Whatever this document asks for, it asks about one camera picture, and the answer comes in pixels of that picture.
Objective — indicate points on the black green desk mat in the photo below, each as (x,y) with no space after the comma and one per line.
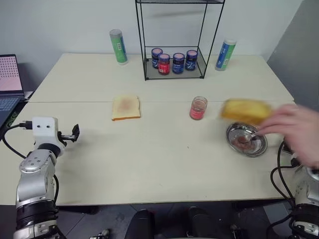
(12,118)

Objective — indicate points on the round metal plate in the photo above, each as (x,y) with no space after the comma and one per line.
(245,149)

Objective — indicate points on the toast slice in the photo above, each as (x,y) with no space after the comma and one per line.
(245,110)
(126,108)

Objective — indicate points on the grey laptop pink screen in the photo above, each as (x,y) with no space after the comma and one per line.
(8,74)

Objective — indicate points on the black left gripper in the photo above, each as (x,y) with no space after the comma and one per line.
(61,142)

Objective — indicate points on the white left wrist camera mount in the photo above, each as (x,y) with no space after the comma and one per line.
(45,129)

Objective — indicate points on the blue cylindrical canister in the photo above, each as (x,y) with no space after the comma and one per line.
(225,56)

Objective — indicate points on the person's bare hand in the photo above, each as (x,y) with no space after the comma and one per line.
(296,127)

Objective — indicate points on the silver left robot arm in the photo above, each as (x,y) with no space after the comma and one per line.
(35,179)

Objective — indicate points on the green cylindrical canister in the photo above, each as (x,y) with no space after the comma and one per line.
(119,48)

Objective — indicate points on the red jam jar pink lid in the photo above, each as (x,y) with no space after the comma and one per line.
(164,65)

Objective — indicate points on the open red jam jar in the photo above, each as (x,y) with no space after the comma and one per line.
(198,109)

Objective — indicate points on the dark rounded shape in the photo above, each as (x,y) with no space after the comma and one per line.
(139,225)

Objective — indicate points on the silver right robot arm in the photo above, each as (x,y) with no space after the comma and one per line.
(305,191)

